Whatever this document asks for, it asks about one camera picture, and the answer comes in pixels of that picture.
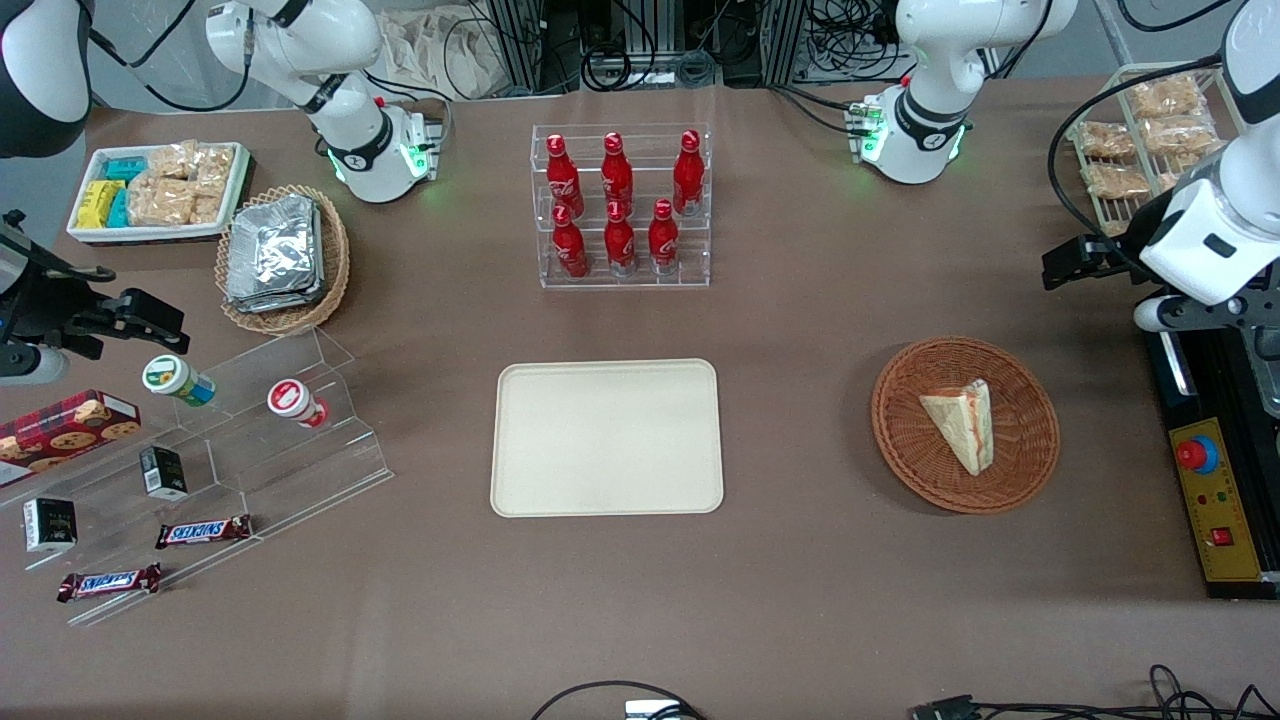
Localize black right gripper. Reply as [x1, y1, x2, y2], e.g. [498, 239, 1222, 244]
[0, 213, 189, 360]

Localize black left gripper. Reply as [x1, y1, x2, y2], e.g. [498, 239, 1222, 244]
[1042, 195, 1181, 292]

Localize triangle sandwich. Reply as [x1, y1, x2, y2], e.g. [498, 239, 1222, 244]
[918, 377, 997, 477]

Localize light wicker basket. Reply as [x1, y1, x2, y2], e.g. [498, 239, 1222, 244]
[214, 184, 351, 337]

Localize brown wicker basket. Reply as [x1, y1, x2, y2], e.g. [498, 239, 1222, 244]
[870, 335, 1061, 516]

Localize cream plastic tray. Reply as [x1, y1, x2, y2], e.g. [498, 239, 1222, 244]
[490, 358, 725, 519]

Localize green lid drink cup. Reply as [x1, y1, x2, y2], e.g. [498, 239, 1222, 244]
[141, 354, 217, 407]

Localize white plastic bin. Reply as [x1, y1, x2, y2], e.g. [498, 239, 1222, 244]
[66, 142, 253, 246]

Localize clear bag of pastries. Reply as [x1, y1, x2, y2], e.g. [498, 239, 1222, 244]
[1083, 162, 1152, 200]
[1130, 75, 1207, 120]
[1140, 115, 1220, 161]
[1078, 120, 1137, 162]

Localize yellow snack pack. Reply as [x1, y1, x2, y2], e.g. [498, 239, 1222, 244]
[77, 180, 123, 230]

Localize red cookie box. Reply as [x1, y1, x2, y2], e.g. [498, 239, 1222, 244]
[0, 389, 142, 489]

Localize silver foil packet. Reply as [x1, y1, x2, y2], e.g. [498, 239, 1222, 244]
[228, 193, 321, 299]
[226, 270, 328, 315]

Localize small black box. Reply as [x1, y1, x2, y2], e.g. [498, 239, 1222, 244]
[22, 497, 79, 554]
[138, 445, 189, 501]

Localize red lid drink cup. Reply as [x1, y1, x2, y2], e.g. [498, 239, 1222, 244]
[266, 378, 331, 429]

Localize Snickers chocolate bar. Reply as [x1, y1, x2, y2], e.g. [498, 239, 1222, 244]
[155, 514, 254, 550]
[56, 563, 163, 603]

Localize clear acrylic stepped display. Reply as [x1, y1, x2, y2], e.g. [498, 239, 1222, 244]
[0, 325, 396, 629]

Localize black yellow emergency stop box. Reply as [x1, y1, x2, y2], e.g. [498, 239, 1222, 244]
[1143, 325, 1280, 601]

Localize red cola bottle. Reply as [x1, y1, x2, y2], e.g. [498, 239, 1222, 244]
[648, 198, 680, 273]
[672, 129, 706, 217]
[604, 200, 637, 277]
[551, 203, 589, 280]
[601, 131, 635, 213]
[545, 133, 585, 219]

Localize beige cloth bag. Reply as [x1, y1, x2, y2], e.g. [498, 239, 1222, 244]
[378, 8, 511, 99]

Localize clear acrylic bottle rack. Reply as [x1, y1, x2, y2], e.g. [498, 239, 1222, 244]
[530, 122, 713, 291]

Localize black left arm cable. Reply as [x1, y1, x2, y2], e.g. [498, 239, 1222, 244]
[1046, 55, 1226, 263]

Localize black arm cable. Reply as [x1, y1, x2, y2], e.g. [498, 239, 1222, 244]
[1046, 55, 1226, 263]
[88, 0, 251, 113]

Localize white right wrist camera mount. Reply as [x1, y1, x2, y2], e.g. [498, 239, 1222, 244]
[0, 344, 69, 388]

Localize white wire basket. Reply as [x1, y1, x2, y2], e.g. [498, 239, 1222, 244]
[1065, 62, 1251, 237]

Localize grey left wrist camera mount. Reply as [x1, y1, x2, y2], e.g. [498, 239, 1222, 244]
[1133, 288, 1280, 421]

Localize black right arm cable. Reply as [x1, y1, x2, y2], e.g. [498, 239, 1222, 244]
[88, 0, 251, 113]

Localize black cable bundle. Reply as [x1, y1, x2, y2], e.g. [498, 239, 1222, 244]
[578, 38, 723, 91]
[808, 0, 903, 83]

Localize aluminium frame post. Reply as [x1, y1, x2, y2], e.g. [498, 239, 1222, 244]
[498, 0, 547, 91]
[763, 0, 811, 87]

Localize black tangled cables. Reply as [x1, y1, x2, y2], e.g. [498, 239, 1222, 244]
[975, 664, 1280, 720]

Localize black looped cable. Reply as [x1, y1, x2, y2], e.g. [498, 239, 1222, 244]
[528, 680, 707, 720]

